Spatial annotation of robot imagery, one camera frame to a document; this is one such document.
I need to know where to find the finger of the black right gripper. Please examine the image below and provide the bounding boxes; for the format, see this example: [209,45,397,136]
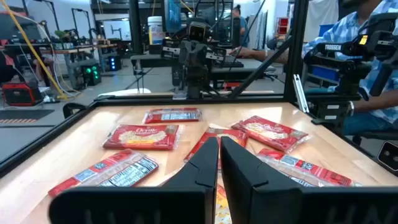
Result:
[183,43,194,74]
[193,43,205,74]

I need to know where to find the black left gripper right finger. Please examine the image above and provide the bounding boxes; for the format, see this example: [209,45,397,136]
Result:
[220,136,398,224]

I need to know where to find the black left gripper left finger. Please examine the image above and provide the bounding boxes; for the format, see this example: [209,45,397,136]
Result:
[48,136,220,224]

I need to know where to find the red Orville popcorn bag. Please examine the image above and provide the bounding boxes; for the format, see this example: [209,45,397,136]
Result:
[102,123,183,152]
[183,126,249,170]
[230,115,310,153]
[214,183,233,224]
[142,107,203,124]
[47,149,160,197]
[256,148,363,188]

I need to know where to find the white plastic canister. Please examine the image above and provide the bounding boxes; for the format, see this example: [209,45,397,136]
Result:
[147,16,165,45]

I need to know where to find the black keyboard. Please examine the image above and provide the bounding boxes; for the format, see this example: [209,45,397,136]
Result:
[217,55,245,68]

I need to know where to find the person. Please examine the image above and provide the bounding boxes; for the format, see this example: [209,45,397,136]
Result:
[231,0,398,136]
[231,4,249,48]

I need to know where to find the grey side desk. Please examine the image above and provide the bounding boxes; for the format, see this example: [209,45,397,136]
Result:
[130,53,277,82]

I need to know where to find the white screen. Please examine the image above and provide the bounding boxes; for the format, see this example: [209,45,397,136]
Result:
[102,20,132,42]

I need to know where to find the black computer blue lights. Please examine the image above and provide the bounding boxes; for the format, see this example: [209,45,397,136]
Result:
[107,55,123,72]

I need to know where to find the black computer green lights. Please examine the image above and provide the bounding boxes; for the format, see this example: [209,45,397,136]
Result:
[81,62,103,87]

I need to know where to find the red storage bins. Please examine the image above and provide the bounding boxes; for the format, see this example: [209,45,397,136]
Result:
[275,17,290,35]

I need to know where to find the cluttered workbench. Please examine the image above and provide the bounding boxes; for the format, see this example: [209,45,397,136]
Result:
[0,42,119,91]

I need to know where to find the blue storage bin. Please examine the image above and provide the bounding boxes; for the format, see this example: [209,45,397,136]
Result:
[306,64,340,82]

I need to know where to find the black mat hazard stripes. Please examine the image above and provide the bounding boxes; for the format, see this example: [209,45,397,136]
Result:
[0,108,56,126]

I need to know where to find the red black equipment case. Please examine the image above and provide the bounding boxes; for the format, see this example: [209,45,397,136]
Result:
[1,81,44,107]

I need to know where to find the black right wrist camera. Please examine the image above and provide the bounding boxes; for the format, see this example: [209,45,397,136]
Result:
[187,21,208,43]

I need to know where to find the black aluminium table frame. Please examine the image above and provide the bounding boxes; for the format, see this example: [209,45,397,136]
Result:
[0,0,398,180]

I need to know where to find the silver metal bracket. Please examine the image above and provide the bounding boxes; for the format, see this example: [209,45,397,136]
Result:
[292,73,310,113]

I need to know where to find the yellow extension cable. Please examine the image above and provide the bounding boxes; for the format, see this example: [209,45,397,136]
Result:
[0,0,69,101]

